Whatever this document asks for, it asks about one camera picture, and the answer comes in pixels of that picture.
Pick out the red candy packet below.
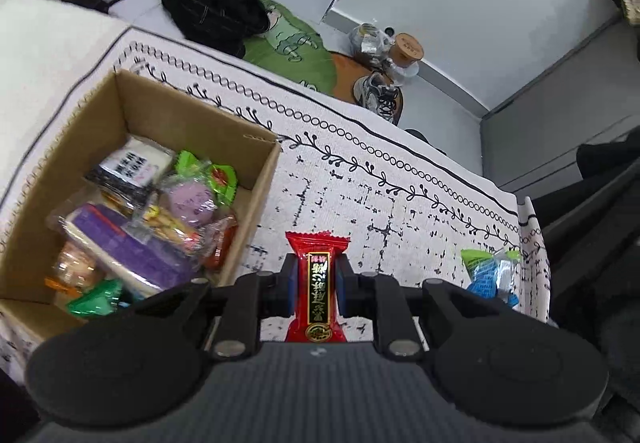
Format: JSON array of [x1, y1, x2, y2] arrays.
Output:
[[285, 231, 350, 343]]

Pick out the orange snack packet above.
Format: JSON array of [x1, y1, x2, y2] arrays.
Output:
[[202, 214, 238, 272]]

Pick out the purple round snack packet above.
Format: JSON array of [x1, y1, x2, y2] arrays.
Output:
[[157, 174, 218, 227]]

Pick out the black white seaweed packet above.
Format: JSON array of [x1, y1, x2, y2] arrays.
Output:
[[85, 136, 176, 205]]

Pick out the green snack packet with red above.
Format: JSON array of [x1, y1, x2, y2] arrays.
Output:
[[175, 151, 238, 206]]

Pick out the white black patterned bed blanket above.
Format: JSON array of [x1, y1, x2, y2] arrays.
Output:
[[1, 0, 551, 379]]

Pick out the blue green small packet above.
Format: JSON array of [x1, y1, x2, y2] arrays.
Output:
[[461, 249, 521, 307]]

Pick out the brown cardboard box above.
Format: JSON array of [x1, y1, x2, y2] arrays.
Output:
[[1, 71, 280, 341]]

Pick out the green packet in box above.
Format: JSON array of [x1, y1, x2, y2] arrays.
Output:
[[65, 279, 124, 319]]

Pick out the grey sneaker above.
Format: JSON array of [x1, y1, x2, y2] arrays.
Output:
[[352, 72, 404, 125]]

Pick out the clear pack of round crackers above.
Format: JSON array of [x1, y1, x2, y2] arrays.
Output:
[[43, 241, 105, 299]]

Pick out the wooden lid jar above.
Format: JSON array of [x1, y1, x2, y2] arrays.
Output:
[[388, 33, 424, 78]]

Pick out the green floor mat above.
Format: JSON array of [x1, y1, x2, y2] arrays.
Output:
[[243, 0, 337, 96]]

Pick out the glass jar with foil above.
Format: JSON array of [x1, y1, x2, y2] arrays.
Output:
[[347, 23, 392, 62]]

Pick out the black bag on floor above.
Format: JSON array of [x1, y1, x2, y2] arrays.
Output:
[[160, 0, 270, 58]]

